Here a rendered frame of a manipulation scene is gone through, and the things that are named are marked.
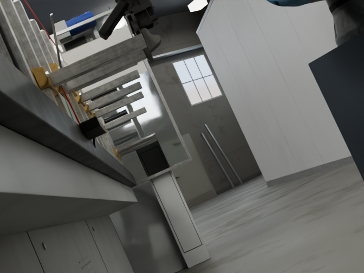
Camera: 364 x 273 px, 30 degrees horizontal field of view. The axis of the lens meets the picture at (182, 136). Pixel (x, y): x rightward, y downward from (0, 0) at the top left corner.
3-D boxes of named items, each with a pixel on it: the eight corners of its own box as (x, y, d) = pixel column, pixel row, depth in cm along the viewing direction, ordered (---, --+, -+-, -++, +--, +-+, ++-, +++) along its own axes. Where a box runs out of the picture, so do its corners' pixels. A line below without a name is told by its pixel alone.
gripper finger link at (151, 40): (168, 51, 184) (153, 21, 184) (149, 60, 183) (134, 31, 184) (168, 54, 187) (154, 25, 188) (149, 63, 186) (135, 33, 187)
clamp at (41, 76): (61, 92, 165) (53, 74, 165) (52, 82, 151) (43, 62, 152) (38, 102, 164) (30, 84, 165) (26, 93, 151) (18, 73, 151)
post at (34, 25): (97, 158, 206) (35, 19, 210) (95, 157, 203) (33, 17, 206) (86, 163, 206) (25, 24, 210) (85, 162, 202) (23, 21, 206)
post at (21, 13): (90, 158, 181) (20, 0, 185) (89, 157, 178) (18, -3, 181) (78, 163, 181) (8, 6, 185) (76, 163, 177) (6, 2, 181)
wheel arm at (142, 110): (147, 112, 363) (144, 106, 363) (147, 111, 360) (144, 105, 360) (62, 150, 360) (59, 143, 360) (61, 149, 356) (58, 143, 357)
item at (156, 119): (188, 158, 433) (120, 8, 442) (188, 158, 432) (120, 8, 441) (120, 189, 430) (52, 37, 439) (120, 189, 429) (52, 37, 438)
